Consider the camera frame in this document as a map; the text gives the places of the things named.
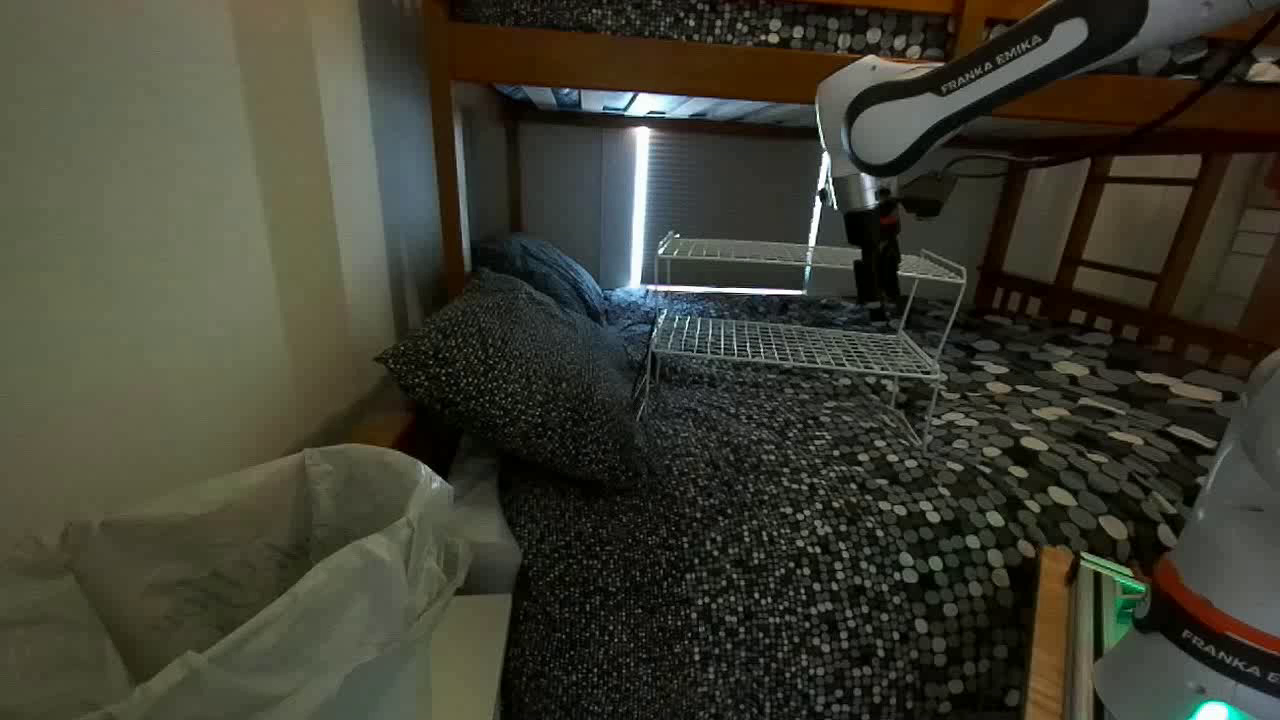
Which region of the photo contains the green clamp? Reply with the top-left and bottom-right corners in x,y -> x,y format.
1078,546 -> 1153,655

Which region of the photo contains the wooden bunk bed ladder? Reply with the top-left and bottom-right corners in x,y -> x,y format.
977,142 -> 1280,366

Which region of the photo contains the white plastic trash bag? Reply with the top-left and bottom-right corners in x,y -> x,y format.
0,438 -> 474,720

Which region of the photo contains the dark polka dot pillow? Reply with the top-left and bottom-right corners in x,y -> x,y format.
375,269 -> 657,486

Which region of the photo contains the white wire rack stand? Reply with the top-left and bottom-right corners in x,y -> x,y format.
632,309 -> 952,444
645,228 -> 973,366

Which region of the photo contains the black polka dot duvet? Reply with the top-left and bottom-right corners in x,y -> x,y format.
496,284 -> 1263,720

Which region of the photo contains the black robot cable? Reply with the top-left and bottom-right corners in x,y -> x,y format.
1156,6 -> 1280,114

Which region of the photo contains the polka dot bunk mattress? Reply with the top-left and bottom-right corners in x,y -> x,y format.
456,0 -> 963,64

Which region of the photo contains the grey window blind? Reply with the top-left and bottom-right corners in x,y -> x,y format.
518,114 -> 857,300

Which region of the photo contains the wooden bunk bed frame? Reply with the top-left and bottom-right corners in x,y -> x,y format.
422,0 -> 1280,303

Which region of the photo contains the wooden plank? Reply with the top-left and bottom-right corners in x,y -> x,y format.
1021,538 -> 1082,720

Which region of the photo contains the blue crumpled blanket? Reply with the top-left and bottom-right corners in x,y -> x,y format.
474,232 -> 671,334

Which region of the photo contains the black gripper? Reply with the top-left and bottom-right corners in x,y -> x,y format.
850,199 -> 914,309

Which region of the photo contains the white mattress edge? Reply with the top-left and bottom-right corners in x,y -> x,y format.
446,436 -> 528,596

